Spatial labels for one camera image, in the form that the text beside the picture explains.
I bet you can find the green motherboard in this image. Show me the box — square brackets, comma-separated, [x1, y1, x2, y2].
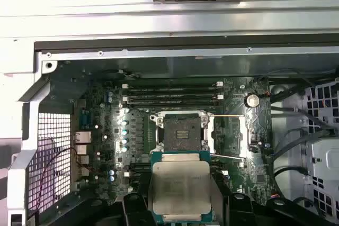
[71, 76, 273, 211]

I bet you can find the round coin battery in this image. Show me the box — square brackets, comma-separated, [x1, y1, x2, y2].
[243, 93, 261, 109]

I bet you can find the perforated metal drive cage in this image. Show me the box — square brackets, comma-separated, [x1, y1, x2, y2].
[301, 76, 339, 226]

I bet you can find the metal socket cover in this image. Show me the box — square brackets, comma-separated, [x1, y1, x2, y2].
[211, 114, 249, 159]

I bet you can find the silver green CPU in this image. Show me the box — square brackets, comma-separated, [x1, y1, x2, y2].
[148, 151, 212, 223]

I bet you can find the silver rear port block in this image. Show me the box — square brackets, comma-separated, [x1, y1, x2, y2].
[75, 130, 91, 143]
[75, 144, 90, 156]

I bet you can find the blue port connector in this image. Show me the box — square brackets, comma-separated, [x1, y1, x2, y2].
[81, 109, 90, 131]

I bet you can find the black RAM slot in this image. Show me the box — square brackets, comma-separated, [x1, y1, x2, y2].
[129, 164, 230, 169]
[129, 100, 216, 105]
[129, 84, 216, 90]
[129, 94, 216, 100]
[127, 172, 230, 177]
[129, 160, 230, 165]
[129, 168, 230, 173]
[129, 89, 216, 95]

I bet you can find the grey PC case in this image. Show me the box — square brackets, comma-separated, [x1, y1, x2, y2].
[0, 35, 339, 226]

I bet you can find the wire locking lever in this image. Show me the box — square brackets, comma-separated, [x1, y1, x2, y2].
[210, 153, 245, 161]

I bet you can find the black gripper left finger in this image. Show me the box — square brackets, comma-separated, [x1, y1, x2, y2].
[90, 175, 153, 226]

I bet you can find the black cable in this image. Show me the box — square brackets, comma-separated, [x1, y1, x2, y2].
[272, 128, 313, 163]
[270, 105, 333, 131]
[274, 167, 310, 183]

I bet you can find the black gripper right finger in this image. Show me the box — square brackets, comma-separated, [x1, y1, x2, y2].
[211, 175, 287, 226]

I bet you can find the CPU socket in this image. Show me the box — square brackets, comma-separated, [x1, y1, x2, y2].
[149, 111, 216, 158]

